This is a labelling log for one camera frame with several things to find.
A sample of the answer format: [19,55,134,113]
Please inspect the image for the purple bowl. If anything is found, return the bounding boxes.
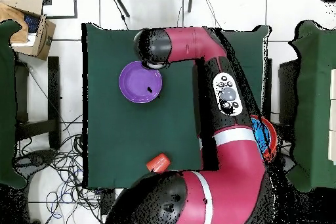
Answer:
[118,60,163,104]

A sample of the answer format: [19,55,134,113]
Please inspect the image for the orange cup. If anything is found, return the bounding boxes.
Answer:
[146,152,172,174]

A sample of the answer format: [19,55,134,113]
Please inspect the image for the large blue bowl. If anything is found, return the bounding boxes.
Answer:
[250,117,272,158]

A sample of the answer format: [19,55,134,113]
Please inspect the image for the large orange bowl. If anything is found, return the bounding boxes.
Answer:
[250,114,278,164]

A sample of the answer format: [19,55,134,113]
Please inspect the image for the dark green tablecloth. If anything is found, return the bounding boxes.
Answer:
[81,22,272,191]

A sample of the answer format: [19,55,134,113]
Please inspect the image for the black power strip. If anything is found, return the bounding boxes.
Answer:
[100,188,117,215]

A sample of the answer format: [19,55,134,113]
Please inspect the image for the cardboard box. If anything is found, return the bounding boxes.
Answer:
[0,0,56,62]

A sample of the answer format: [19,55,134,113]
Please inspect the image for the dark grey stand base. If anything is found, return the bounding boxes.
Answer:
[14,149,57,180]

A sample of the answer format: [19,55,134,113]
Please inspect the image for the green covered side table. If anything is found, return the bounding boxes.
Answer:
[0,20,27,189]
[285,20,336,193]

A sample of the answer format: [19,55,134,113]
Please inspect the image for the blue cloth bundle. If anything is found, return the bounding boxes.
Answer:
[23,14,41,34]

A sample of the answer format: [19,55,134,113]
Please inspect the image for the tangle of cables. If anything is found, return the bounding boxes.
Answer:
[15,113,116,224]

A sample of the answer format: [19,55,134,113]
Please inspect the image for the black chair frame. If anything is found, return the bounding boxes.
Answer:
[14,56,61,151]
[262,58,299,135]

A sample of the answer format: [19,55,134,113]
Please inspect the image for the white board black frame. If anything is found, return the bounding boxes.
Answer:
[41,0,78,20]

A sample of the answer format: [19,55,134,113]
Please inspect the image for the blue cable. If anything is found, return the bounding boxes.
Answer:
[47,192,64,221]

